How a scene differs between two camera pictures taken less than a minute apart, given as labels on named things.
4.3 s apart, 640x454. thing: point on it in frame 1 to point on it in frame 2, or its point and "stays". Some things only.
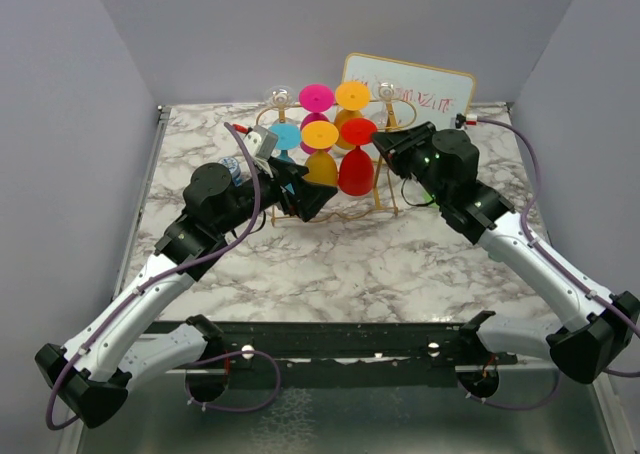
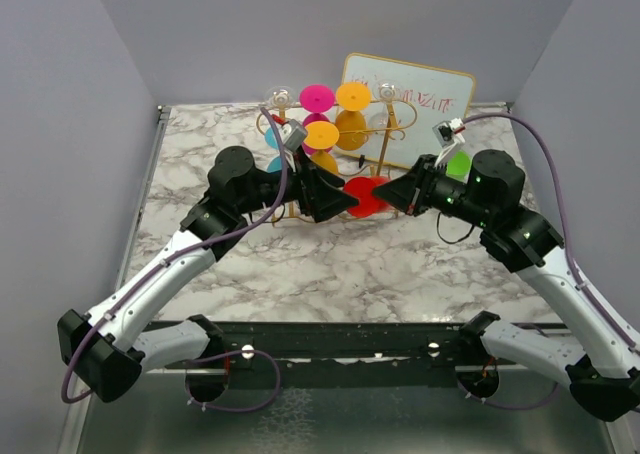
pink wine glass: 315,98 stays
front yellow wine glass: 320,135 stays
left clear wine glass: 279,96 stays
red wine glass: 356,168 to 362,188
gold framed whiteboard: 403,94 stays
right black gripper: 396,146 to 409,192
